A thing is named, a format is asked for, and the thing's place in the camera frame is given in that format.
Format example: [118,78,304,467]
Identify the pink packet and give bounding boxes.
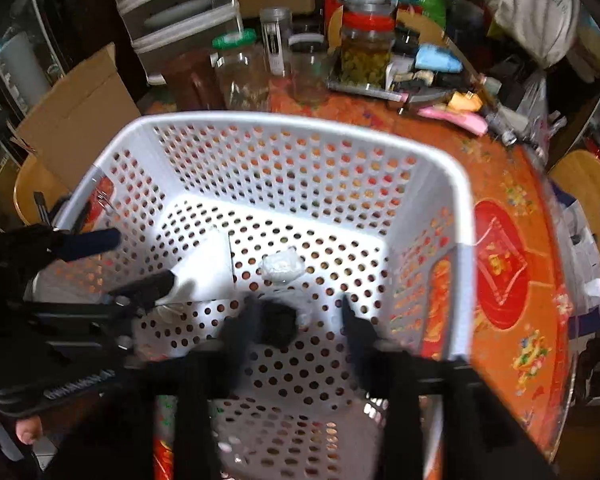
[419,105,489,137]

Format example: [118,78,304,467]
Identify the white cloth bag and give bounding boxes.
[484,0,582,70]

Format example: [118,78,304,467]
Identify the green lid glass jar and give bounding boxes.
[211,29,272,112]

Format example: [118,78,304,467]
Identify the black soft cloth ball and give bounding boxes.
[257,300,299,349]

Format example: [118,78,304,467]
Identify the white plastic drawer unit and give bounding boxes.
[102,0,244,85]

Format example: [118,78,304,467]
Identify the red lid pickle jar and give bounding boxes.
[336,14,397,89]

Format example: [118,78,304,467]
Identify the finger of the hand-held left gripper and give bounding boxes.
[100,269,177,311]
[55,228,122,264]

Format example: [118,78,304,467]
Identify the light blue packet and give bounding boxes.
[414,44,464,74]

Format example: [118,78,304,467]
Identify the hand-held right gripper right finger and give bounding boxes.
[340,294,433,480]

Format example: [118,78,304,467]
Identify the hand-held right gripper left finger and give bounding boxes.
[172,297,265,480]

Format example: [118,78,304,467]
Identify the tall clear canister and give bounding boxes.
[259,7,294,79]

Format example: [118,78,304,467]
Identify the wooden chair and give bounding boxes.
[546,150,600,257]
[11,154,72,227]

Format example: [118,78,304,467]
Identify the glass cabinet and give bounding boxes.
[0,0,67,113]

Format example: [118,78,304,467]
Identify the person's left hand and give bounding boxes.
[0,400,46,447]

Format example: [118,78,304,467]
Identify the brown tinted jar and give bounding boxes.
[161,51,227,112]

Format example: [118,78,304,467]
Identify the yellow small box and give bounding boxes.
[446,91,484,112]

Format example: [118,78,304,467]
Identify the black lid glass jar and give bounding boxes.
[287,35,332,106]

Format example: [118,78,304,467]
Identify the crumpled white plastic wrap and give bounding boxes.
[259,251,304,287]

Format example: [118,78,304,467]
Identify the white paper sheet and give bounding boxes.
[152,230,237,313]

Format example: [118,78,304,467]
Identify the clear lid jar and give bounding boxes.
[341,0,399,19]

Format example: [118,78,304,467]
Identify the white perforated laundry basket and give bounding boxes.
[45,112,477,480]

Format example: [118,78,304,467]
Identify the open cardboard box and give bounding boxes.
[11,42,142,192]

